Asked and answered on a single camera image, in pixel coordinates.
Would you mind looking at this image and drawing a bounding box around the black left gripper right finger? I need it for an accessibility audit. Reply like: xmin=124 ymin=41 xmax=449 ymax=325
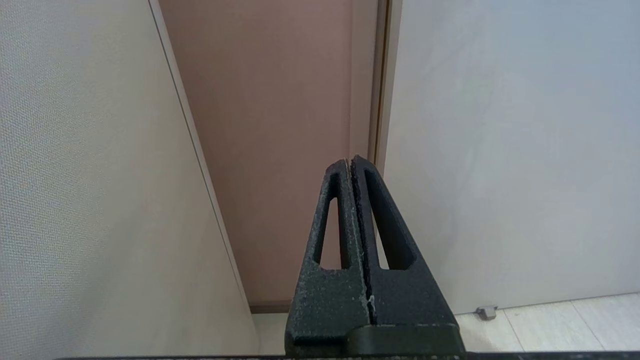
xmin=350 ymin=155 xmax=466 ymax=354

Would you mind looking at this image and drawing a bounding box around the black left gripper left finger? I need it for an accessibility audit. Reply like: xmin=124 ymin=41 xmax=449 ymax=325
xmin=285 ymin=159 xmax=371 ymax=354

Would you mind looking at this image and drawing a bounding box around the cream wardrobe panel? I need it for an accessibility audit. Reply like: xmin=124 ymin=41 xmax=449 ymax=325
xmin=0 ymin=0 xmax=261 ymax=357

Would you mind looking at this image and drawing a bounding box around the cream white door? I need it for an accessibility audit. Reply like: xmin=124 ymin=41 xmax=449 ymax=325
xmin=375 ymin=0 xmax=640 ymax=315

